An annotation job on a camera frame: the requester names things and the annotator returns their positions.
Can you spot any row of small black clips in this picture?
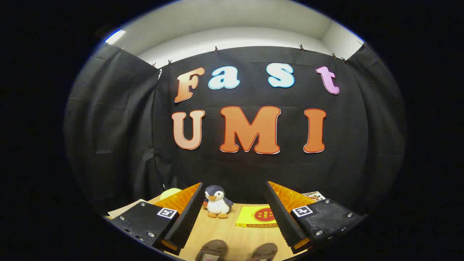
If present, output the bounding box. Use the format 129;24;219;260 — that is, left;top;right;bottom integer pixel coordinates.
120;41;366;69

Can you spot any brown suede shoe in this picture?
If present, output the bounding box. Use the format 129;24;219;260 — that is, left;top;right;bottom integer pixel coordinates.
254;243;278;261
195;239;228;261

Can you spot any white book colourful cover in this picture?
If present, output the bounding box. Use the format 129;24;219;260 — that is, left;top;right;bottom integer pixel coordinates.
302;191;326;202

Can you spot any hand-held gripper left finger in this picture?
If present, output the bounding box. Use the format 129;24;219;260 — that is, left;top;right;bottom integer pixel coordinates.
111;182;205;256

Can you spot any beige fabric storage box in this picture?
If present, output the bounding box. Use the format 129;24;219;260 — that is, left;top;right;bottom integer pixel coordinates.
108;199;149;219

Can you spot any yellow book red circle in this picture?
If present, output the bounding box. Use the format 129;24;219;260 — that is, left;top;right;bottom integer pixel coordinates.
236;206;279;228

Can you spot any yellow round plush ball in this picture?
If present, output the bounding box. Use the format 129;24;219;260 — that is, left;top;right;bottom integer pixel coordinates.
160;188;182;200

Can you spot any penguin plush toy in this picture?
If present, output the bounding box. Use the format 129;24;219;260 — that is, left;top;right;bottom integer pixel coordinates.
202;185;234;219

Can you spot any ceiling light panel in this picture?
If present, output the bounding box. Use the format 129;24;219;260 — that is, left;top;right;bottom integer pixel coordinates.
105;29;126;45

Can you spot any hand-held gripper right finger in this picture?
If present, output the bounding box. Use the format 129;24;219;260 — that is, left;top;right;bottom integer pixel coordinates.
264;181;366;254

